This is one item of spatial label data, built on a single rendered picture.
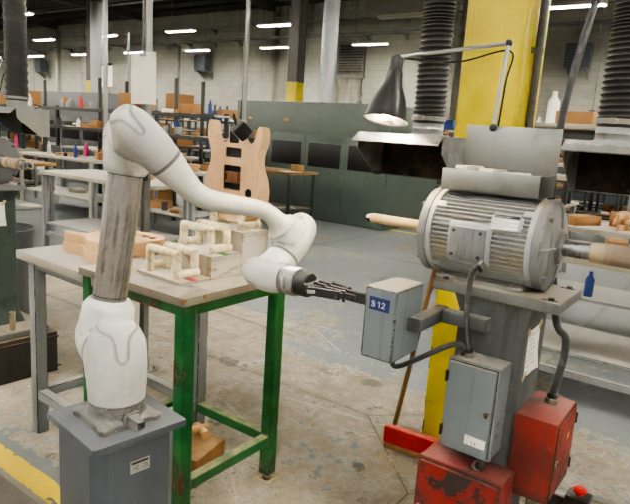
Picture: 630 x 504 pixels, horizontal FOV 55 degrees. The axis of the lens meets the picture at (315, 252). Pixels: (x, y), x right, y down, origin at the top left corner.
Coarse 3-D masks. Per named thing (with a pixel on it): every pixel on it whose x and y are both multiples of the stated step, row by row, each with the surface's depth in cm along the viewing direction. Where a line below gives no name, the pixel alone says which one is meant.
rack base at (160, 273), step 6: (138, 270) 236; (144, 270) 235; (156, 270) 236; (162, 270) 237; (168, 270) 237; (156, 276) 228; (162, 276) 227; (168, 276) 228; (198, 276) 231; (204, 276) 232; (174, 282) 221; (180, 282) 220; (186, 282) 222; (192, 282) 224; (198, 282) 226
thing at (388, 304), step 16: (368, 288) 161; (384, 288) 159; (400, 288) 160; (416, 288) 165; (368, 304) 162; (384, 304) 159; (400, 304) 159; (416, 304) 167; (368, 320) 162; (384, 320) 160; (400, 320) 160; (368, 336) 163; (384, 336) 160; (400, 336) 162; (416, 336) 170; (368, 352) 164; (384, 352) 161; (400, 352) 164; (432, 352) 169; (464, 352) 167
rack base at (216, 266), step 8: (200, 248) 244; (184, 256) 240; (200, 256) 233; (208, 256) 230; (216, 256) 231; (224, 256) 234; (232, 256) 238; (240, 256) 241; (184, 264) 240; (200, 264) 234; (208, 264) 231; (216, 264) 232; (224, 264) 235; (232, 264) 238; (240, 264) 242; (200, 272) 234; (208, 272) 231; (216, 272) 233; (224, 272) 236; (232, 272) 239; (240, 272) 243
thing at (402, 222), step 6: (372, 216) 197; (378, 216) 196; (384, 216) 195; (390, 216) 194; (372, 222) 198; (378, 222) 196; (384, 222) 194; (390, 222) 193; (396, 222) 192; (402, 222) 190; (408, 222) 189; (414, 222) 188; (408, 228) 191; (414, 228) 189
